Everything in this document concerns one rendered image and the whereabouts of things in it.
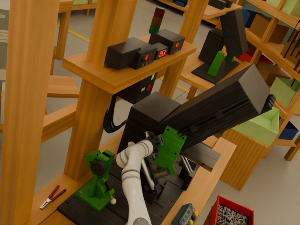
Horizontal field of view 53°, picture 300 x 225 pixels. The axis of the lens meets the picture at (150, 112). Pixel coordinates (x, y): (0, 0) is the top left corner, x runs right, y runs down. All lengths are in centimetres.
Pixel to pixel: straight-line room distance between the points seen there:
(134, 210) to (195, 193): 79
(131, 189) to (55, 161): 197
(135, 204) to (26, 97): 49
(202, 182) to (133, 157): 78
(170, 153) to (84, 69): 62
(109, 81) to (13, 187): 52
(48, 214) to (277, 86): 336
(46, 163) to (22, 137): 193
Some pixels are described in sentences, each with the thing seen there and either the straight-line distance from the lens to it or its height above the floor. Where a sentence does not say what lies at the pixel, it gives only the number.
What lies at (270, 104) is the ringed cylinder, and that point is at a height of 152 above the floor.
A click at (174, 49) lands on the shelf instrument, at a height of 157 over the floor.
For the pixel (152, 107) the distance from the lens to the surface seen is 167.
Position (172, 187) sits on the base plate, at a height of 90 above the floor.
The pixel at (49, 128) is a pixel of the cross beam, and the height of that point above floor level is 125.
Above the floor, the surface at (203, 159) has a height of 113.
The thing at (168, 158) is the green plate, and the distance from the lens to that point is 153.
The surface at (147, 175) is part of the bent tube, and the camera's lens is 156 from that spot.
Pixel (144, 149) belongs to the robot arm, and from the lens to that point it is 128.
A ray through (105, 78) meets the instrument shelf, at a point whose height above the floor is 154.
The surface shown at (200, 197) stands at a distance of 177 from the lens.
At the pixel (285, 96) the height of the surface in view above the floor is 83.
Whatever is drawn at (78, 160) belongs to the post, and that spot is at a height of 102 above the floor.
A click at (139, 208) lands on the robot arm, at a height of 128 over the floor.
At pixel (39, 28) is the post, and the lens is 89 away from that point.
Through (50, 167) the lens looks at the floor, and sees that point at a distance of 295.
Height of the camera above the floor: 205
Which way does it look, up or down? 30 degrees down
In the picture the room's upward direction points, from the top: 19 degrees clockwise
